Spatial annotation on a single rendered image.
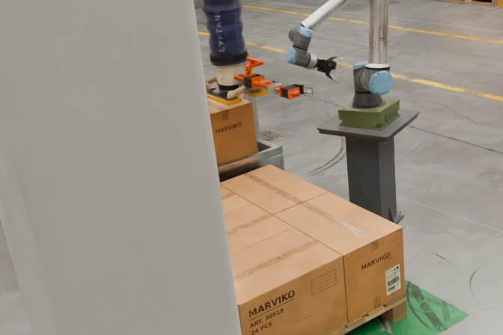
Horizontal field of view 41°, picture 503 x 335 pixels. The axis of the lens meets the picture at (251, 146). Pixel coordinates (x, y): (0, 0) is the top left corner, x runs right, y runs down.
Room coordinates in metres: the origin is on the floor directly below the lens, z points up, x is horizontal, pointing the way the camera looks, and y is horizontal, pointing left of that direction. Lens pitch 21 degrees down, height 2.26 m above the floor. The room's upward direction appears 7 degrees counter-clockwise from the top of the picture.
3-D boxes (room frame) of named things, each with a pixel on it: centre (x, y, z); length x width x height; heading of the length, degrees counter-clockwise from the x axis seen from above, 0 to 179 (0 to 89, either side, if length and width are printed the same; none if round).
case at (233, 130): (4.32, 0.28, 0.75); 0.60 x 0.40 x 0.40; 29
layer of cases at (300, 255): (3.30, 0.02, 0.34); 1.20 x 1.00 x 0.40; 31
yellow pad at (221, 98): (3.93, 0.15, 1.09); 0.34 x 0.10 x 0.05; 31
